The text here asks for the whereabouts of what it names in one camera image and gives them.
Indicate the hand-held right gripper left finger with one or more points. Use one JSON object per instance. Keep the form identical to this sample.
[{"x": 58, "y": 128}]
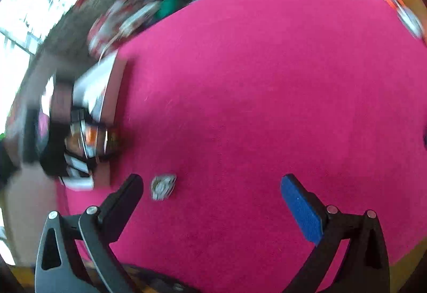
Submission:
[{"x": 125, "y": 199}]

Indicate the window with metal grille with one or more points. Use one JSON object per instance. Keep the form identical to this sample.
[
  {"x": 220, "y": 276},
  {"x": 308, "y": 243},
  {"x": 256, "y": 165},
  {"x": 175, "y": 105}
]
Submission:
[{"x": 36, "y": 6}]

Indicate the pink tablecloth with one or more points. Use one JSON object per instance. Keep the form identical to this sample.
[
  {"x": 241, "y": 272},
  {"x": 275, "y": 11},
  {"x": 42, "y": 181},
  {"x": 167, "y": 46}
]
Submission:
[{"x": 267, "y": 96}]

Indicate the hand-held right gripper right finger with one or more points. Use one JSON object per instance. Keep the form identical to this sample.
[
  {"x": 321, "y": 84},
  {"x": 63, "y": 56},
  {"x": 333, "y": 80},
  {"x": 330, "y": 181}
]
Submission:
[{"x": 302, "y": 206}]

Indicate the small silver item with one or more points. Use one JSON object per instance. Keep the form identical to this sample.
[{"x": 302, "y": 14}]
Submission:
[{"x": 163, "y": 186}]

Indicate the colourful snack packets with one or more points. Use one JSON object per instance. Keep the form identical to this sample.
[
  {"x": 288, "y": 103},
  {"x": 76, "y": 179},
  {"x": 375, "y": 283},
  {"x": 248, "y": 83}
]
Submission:
[{"x": 93, "y": 139}]

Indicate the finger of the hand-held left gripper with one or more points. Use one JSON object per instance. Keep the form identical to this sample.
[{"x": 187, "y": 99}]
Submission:
[{"x": 56, "y": 139}]

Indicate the round red white cushion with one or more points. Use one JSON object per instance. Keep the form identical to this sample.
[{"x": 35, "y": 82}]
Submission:
[{"x": 110, "y": 26}]

